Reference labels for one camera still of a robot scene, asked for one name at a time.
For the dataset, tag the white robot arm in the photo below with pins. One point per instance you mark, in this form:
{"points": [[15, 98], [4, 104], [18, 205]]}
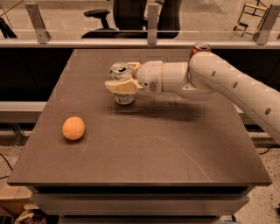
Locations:
{"points": [[200, 78]]}

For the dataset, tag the metal railing beam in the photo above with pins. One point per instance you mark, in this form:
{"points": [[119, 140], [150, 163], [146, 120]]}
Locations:
{"points": [[126, 43]]}

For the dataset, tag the silver 7up can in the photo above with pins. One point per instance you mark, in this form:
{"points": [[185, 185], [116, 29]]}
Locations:
{"points": [[122, 71]]}

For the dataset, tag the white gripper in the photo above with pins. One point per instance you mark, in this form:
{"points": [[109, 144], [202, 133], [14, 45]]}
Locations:
{"points": [[150, 75]]}

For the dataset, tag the black office chair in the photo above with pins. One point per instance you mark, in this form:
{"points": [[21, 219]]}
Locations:
{"points": [[130, 22]]}

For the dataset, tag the left metal bracket post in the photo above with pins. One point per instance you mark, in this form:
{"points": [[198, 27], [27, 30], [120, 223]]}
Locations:
{"points": [[42, 34]]}

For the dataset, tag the red coca-cola can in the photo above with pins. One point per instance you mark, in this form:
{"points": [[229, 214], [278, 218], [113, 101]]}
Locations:
{"points": [[200, 47]]}

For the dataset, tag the orange fruit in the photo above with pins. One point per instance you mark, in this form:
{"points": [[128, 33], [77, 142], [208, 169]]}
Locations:
{"points": [[73, 128]]}

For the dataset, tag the wooden chair background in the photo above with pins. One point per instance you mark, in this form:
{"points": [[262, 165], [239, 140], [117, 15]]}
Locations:
{"points": [[251, 17]]}

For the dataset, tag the metal bracket post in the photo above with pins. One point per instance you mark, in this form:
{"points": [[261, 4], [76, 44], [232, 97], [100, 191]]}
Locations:
{"points": [[152, 23], [42, 34], [261, 37]]}

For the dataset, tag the right metal bracket post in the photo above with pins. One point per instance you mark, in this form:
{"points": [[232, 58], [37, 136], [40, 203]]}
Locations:
{"points": [[261, 37]]}

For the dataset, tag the middle metal bracket post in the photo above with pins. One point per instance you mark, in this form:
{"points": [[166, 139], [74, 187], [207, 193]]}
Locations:
{"points": [[152, 23]]}

